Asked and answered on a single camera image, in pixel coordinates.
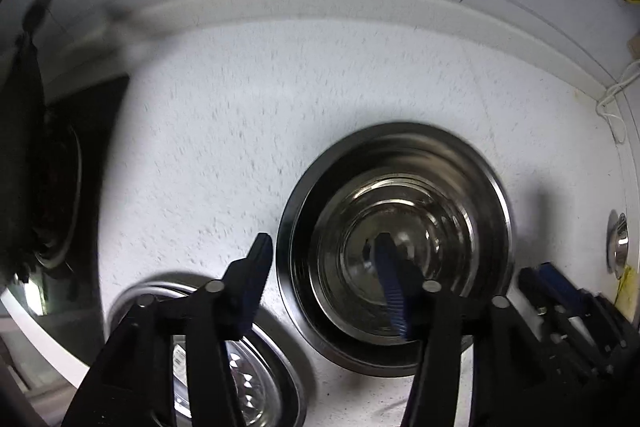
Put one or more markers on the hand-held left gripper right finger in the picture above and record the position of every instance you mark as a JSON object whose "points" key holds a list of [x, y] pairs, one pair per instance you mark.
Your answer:
{"points": [[395, 287]]}

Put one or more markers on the steel wok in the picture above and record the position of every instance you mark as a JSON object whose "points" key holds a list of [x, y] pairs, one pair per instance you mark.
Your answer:
{"points": [[20, 132]]}

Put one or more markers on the plain steel plate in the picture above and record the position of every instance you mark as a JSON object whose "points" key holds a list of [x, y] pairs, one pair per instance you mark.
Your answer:
{"points": [[300, 307]]}

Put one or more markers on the large stickered steel plate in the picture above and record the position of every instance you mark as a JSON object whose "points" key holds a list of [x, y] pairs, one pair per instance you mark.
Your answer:
{"points": [[280, 357]]}

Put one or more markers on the medium steel bowl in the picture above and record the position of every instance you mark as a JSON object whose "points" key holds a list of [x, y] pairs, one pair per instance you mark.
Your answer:
{"points": [[617, 242]]}

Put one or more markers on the large steel bowl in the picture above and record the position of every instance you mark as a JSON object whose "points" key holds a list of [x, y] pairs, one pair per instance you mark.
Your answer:
{"points": [[350, 217]]}

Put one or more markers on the black gas stove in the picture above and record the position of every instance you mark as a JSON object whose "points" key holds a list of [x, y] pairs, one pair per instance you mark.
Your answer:
{"points": [[75, 207]]}

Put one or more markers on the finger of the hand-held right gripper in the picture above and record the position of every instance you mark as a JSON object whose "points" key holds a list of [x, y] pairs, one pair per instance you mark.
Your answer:
{"points": [[530, 292], [557, 282]]}

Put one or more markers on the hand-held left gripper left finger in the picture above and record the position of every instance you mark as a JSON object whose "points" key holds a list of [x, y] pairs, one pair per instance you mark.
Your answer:
{"points": [[250, 277]]}

